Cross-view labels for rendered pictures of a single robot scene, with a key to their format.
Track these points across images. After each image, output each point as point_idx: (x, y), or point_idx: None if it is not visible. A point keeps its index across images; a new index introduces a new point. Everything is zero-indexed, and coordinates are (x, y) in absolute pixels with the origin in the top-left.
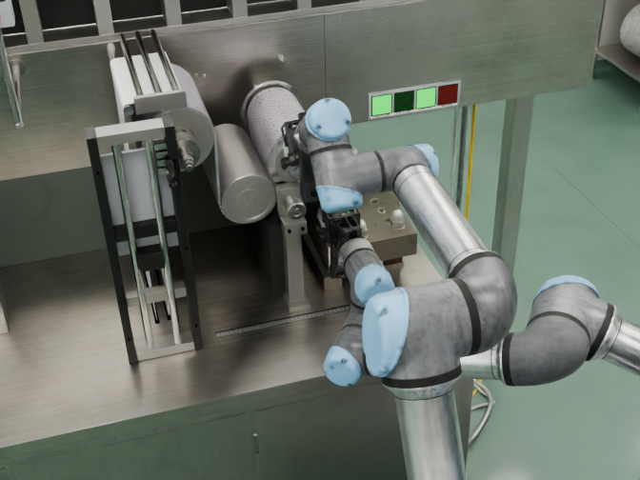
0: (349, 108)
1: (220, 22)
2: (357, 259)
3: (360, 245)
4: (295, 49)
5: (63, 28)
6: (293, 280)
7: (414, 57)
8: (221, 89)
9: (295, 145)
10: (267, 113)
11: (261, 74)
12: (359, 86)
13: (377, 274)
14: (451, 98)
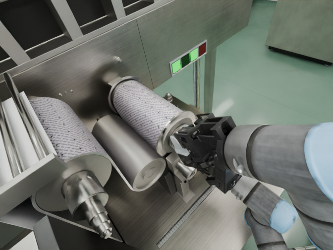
0: (161, 74)
1: (64, 47)
2: (260, 200)
3: (250, 183)
4: (125, 50)
5: None
6: (185, 190)
7: (187, 33)
8: (88, 94)
9: (222, 166)
10: (133, 106)
11: (110, 75)
12: (164, 60)
13: (291, 214)
14: (203, 50)
